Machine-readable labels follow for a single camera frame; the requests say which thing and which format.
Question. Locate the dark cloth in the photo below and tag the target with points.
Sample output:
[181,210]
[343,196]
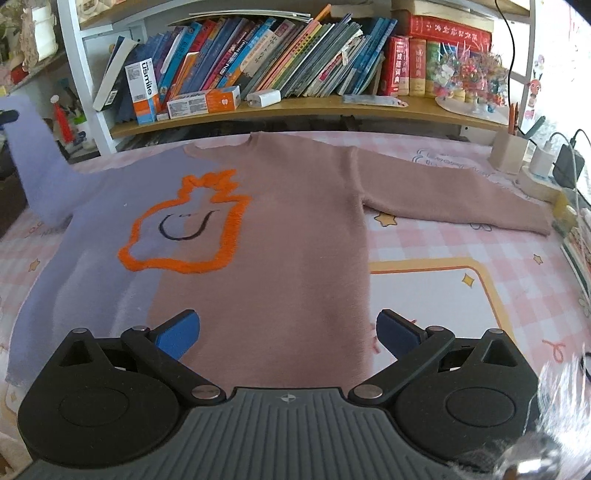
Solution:
[9,194]

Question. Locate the pile of flat booklets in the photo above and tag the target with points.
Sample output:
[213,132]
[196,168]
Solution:
[577,258]

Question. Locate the shiny crinkled plastic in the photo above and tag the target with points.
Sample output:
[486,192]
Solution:
[563,415]

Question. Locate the blue pamphlet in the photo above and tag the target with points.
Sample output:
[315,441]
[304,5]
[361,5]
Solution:
[375,101]

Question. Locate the pastel flower figurine display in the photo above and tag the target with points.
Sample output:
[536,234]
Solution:
[471,78]

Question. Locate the orange and white toothpaste box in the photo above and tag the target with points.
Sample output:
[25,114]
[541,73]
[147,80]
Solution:
[203,102]

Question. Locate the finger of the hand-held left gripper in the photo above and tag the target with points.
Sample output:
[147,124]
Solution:
[8,117]

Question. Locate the purple and brown sweater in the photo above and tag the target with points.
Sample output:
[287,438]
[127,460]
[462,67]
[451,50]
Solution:
[286,230]

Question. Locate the green lid cup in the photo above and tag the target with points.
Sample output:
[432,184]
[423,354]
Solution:
[82,134]

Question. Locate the wooden bookshelf board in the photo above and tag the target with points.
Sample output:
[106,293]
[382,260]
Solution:
[323,113]

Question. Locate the cluttered side shelf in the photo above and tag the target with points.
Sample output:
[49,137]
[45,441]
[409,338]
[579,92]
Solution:
[32,41]

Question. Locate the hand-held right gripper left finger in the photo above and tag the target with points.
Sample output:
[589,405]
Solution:
[178,334]

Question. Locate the cartoon wall sticker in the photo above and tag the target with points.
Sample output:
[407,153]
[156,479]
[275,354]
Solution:
[537,85]

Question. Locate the white plug adapter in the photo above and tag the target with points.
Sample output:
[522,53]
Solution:
[542,161]

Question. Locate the black power adapter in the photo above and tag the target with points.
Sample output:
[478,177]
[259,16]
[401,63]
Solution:
[565,168]

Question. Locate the white shelf frame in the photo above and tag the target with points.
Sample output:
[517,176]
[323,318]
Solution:
[87,92]

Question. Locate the white and orange upright box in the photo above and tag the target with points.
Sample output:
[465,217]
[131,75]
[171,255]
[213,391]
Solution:
[143,92]

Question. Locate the pink cartoon printed desk mat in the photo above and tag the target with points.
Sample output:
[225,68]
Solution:
[438,295]

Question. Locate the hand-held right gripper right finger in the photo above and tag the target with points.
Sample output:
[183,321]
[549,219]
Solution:
[397,337]

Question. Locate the beige pen holder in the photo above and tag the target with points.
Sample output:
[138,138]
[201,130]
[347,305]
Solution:
[508,152]

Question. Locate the row of colourful books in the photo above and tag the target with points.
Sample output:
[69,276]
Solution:
[286,55]

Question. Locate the white charger block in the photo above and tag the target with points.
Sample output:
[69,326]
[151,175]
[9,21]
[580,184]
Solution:
[264,98]

